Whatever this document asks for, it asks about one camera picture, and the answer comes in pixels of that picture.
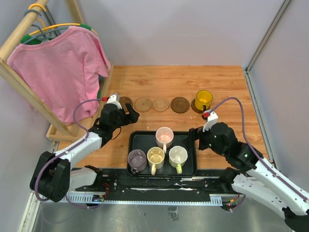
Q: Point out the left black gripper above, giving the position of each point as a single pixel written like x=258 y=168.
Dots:
x=132 y=117

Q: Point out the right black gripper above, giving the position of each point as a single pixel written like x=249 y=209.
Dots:
x=194 y=134

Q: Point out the woven rattan coaster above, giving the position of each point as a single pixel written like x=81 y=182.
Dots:
x=160 y=104
x=143 y=104

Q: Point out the dark wooden coaster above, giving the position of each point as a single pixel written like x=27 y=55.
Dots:
x=194 y=107
x=123 y=101
x=180 y=105

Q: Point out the yellow transparent cup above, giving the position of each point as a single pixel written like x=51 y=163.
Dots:
x=203 y=100

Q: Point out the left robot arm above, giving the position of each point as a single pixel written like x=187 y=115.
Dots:
x=54 y=176

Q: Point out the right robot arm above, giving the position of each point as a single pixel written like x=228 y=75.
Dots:
x=252 y=175

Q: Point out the pale green mug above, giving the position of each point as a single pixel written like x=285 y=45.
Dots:
x=177 y=157

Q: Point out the black plastic tray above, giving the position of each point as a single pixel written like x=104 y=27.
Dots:
x=144 y=140

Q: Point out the pink mug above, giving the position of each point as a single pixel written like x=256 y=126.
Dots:
x=164 y=138

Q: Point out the cream yellow mug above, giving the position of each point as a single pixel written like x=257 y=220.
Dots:
x=155 y=157

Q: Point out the purple mug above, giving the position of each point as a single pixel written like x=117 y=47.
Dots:
x=137 y=161

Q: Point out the wooden clothes rack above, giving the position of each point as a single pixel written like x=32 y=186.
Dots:
x=57 y=132

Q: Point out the pink t-shirt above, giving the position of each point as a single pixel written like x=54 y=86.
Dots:
x=64 y=72

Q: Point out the grey clothes hanger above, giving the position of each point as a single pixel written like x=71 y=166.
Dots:
x=57 y=33

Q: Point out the yellow clothes hanger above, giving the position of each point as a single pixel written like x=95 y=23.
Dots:
x=48 y=26

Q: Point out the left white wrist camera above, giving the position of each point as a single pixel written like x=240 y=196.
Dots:
x=115 y=99

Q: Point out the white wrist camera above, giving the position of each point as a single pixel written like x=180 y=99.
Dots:
x=210 y=118
x=115 y=99

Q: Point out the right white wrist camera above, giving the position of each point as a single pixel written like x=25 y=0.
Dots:
x=210 y=118

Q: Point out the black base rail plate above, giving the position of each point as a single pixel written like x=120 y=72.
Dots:
x=135 y=188

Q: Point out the aluminium frame post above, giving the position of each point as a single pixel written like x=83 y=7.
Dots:
x=269 y=32

